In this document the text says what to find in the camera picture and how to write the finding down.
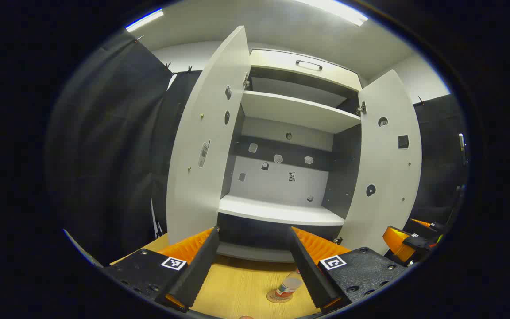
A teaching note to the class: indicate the clear water bottle red label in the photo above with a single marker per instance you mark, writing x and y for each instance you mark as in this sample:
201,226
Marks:
289,283

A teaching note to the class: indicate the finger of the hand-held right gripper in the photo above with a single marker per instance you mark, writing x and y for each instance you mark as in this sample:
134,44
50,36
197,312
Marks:
396,241
421,223

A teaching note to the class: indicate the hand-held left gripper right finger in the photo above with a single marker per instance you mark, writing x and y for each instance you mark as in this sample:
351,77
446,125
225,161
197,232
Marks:
312,279

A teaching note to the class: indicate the black backdrop cloth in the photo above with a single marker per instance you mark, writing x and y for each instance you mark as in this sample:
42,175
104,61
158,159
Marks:
104,155
436,177

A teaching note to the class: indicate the round wooden coaster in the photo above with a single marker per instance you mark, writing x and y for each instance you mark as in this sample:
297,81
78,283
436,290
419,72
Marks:
277,298

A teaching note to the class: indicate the ceiling light strip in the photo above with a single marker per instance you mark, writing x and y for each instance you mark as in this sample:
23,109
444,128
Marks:
144,20

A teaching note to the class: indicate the white cabinet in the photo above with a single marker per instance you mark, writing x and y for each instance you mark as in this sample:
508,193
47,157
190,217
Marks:
290,110

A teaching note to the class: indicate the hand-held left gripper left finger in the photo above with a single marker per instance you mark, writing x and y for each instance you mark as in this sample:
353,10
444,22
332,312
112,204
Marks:
197,274

